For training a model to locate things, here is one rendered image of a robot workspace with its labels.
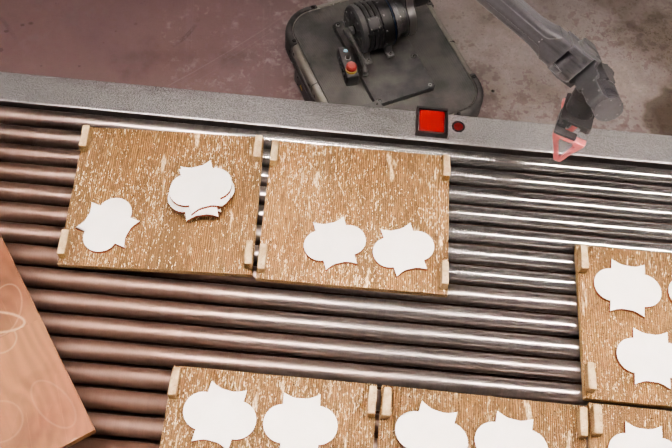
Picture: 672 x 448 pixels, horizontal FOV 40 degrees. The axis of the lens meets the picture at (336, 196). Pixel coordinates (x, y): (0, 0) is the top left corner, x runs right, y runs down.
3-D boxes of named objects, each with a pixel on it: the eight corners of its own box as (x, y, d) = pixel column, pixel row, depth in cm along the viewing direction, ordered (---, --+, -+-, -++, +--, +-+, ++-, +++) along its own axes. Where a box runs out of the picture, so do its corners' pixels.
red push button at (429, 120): (419, 112, 224) (419, 109, 223) (443, 114, 224) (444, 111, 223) (418, 133, 221) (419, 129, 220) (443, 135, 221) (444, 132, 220)
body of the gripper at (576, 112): (593, 110, 194) (608, 82, 189) (587, 137, 186) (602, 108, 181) (564, 99, 194) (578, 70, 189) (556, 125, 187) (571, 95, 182)
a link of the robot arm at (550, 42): (437, -99, 165) (396, -55, 170) (438, -87, 160) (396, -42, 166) (599, 42, 181) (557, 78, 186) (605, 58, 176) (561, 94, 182)
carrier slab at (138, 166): (86, 130, 216) (84, 126, 214) (264, 140, 217) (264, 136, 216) (58, 267, 198) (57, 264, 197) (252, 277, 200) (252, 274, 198)
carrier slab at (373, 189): (272, 143, 217) (272, 140, 215) (448, 159, 217) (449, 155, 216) (255, 281, 199) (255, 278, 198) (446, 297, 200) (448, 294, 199)
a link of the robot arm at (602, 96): (581, 33, 178) (547, 63, 182) (597, 69, 170) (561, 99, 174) (621, 65, 184) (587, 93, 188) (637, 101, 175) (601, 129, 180)
